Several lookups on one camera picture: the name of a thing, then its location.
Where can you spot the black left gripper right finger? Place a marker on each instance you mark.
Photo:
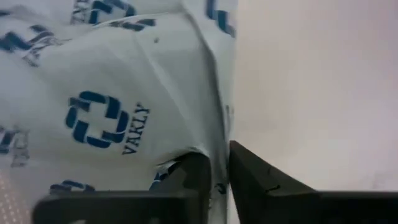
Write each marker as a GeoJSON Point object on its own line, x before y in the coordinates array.
{"type": "Point", "coordinates": [280, 199]}

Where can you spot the white blue-printed medical supply packet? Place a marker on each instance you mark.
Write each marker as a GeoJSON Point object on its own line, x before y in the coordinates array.
{"type": "Point", "coordinates": [124, 93]}

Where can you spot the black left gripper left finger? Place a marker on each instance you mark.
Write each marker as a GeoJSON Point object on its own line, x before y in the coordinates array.
{"type": "Point", "coordinates": [130, 207]}

